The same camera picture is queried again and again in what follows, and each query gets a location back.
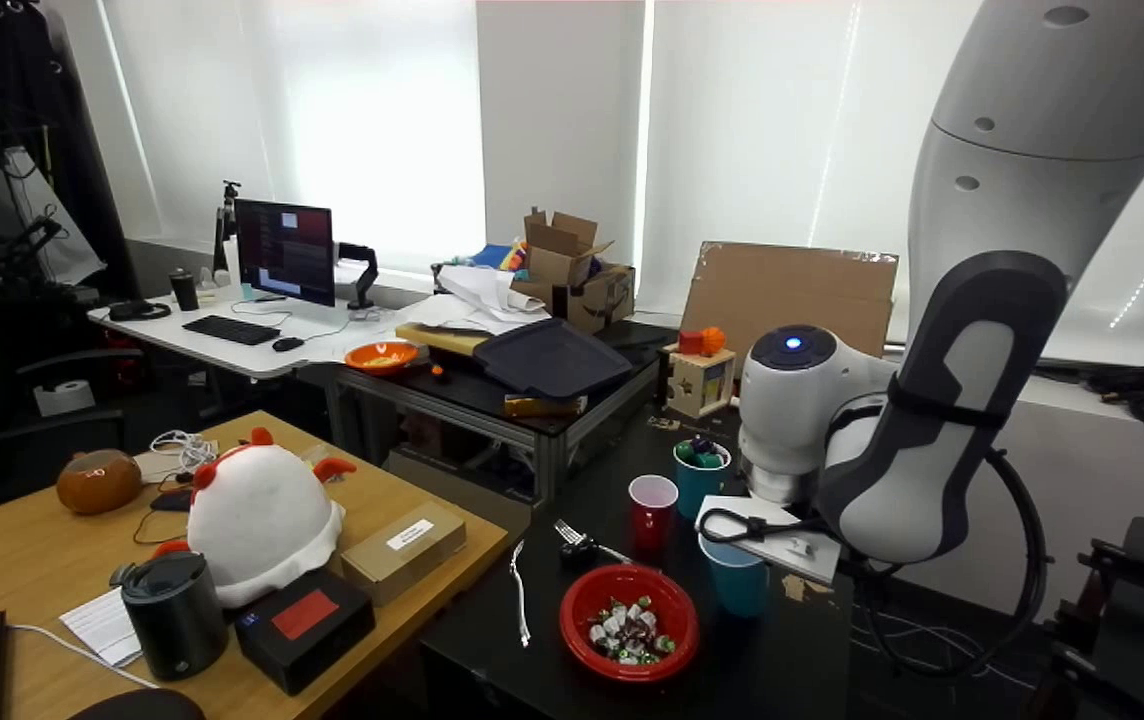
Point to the candies pile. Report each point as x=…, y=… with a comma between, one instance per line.
x=632, y=634

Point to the teal plastic cup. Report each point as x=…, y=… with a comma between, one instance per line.
x=737, y=587
x=703, y=482

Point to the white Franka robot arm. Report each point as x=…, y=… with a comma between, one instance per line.
x=1067, y=135

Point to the red plastic cup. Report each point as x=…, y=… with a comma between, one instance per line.
x=654, y=513

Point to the orange bowl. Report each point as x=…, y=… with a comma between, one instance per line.
x=385, y=356

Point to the red plastic bowl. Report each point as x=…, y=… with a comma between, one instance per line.
x=631, y=581

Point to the black tumbler cup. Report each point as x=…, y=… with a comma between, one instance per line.
x=187, y=288

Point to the dark blue bin lid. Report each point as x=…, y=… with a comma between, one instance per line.
x=555, y=363

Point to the open cardboard box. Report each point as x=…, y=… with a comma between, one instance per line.
x=573, y=275

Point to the white crumpled paper pile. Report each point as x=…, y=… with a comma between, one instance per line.
x=486, y=292

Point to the black metal table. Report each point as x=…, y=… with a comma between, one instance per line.
x=467, y=403

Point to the orange toy pumpkin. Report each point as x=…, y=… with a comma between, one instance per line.
x=703, y=340

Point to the wooden shape sorter box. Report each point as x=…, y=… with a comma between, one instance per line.
x=703, y=386

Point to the colourful small toys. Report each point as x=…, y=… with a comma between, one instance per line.
x=703, y=444

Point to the silver metal fork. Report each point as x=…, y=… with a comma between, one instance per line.
x=587, y=540

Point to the white office desk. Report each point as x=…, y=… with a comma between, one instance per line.
x=333, y=340

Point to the small tan cardboard box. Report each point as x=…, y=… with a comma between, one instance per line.
x=399, y=540

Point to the black computer mouse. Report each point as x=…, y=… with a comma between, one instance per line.
x=286, y=347

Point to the black computer monitor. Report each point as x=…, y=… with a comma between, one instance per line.
x=286, y=254

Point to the white plush chicken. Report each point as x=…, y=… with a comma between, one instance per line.
x=256, y=520

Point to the black box with red label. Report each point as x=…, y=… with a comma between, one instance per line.
x=306, y=624

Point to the clear glass jar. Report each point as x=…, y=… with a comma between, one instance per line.
x=177, y=458

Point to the black headphones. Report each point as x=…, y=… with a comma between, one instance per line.
x=139, y=308

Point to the black cylindrical speaker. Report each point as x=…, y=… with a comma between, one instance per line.
x=173, y=614

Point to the brown toy football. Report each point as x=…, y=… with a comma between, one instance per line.
x=97, y=482

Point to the white paper sheet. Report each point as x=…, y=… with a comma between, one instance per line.
x=97, y=624

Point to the dark office chair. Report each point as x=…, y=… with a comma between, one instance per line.
x=12, y=403

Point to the wooden desk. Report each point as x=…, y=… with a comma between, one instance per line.
x=12, y=562

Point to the black chair with red trim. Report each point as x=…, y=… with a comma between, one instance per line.
x=1133, y=624

